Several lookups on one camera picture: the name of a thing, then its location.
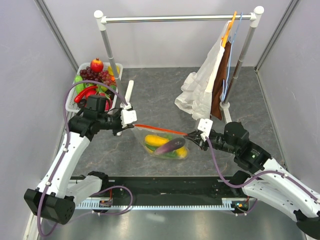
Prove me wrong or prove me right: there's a white plastic fruit basket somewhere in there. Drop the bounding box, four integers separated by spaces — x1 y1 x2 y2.
65 62 124 113

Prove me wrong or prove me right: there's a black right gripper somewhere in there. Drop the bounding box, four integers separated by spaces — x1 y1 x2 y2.
184 129 238 154

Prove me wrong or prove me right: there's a blue clothes hanger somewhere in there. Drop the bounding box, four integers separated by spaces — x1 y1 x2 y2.
221 12 243 102

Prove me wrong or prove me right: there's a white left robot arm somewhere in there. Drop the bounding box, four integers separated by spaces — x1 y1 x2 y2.
23 95 124 225

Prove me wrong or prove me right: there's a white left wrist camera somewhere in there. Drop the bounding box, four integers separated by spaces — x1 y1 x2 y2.
121 109 138 127

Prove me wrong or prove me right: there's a red grape bunch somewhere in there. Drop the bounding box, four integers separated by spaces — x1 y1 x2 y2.
98 70 116 86

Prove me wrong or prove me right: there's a brown cloth garment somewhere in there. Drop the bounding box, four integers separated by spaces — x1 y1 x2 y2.
210 41 232 121

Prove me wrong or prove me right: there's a yellow starfruit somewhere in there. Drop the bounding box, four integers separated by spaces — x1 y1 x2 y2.
107 64 121 77

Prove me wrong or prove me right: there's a clear zip top bag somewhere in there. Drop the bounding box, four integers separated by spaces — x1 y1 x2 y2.
132 124 189 160

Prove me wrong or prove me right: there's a yellow mango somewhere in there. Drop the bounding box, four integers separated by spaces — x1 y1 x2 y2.
144 134 170 147
175 146 189 159

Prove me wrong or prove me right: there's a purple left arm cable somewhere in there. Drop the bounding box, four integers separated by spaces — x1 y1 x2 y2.
36 79 128 237

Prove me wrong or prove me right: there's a red apple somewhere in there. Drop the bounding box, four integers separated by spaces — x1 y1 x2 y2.
84 89 97 100

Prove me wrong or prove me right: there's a dark purple grape bunch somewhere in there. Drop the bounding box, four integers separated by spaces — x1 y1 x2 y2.
79 66 99 81

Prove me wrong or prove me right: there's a purple eggplant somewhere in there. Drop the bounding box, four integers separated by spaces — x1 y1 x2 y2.
154 137 186 155

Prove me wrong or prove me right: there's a green grape bunch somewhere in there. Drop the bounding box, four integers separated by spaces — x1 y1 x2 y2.
144 134 179 156

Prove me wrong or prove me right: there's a red chili pepper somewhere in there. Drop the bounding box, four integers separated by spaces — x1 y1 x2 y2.
74 85 98 103

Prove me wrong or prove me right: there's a white metal clothes rack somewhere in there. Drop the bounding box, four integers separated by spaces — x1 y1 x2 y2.
93 6 264 123

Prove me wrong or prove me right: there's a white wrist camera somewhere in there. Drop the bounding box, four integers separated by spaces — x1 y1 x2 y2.
121 109 138 127
196 118 213 141

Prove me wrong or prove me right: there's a white cloth garment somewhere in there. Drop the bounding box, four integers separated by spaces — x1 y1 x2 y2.
174 20 231 120

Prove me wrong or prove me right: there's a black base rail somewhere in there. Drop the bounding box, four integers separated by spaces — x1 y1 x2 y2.
73 175 260 207

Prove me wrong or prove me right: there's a red dragon fruit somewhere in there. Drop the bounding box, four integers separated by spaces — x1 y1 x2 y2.
99 92 113 112

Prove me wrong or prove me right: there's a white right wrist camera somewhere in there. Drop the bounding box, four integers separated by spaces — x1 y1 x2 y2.
196 118 213 141

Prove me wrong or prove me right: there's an orange clothes hanger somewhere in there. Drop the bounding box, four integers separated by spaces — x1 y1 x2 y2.
221 11 237 48

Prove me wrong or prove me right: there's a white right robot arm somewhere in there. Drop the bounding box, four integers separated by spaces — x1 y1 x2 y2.
185 118 320 240

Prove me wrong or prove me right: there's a red pomegranate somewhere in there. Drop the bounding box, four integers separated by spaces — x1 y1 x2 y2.
90 58 104 73

